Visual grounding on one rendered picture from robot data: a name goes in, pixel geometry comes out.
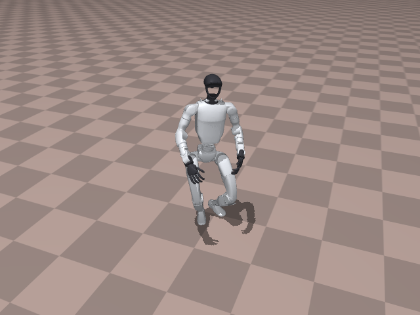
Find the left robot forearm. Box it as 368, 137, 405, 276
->
234, 126, 245, 155

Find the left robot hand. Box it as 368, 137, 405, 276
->
231, 150, 245, 175

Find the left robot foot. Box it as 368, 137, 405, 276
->
208, 199, 226, 217

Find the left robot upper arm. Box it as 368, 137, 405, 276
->
225, 102, 240, 135

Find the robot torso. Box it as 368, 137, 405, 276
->
195, 99, 227, 163

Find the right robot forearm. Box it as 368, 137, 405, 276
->
175, 131, 190, 164

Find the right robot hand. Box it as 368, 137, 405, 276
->
184, 156, 205, 184

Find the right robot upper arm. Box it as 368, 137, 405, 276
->
176, 103, 198, 140

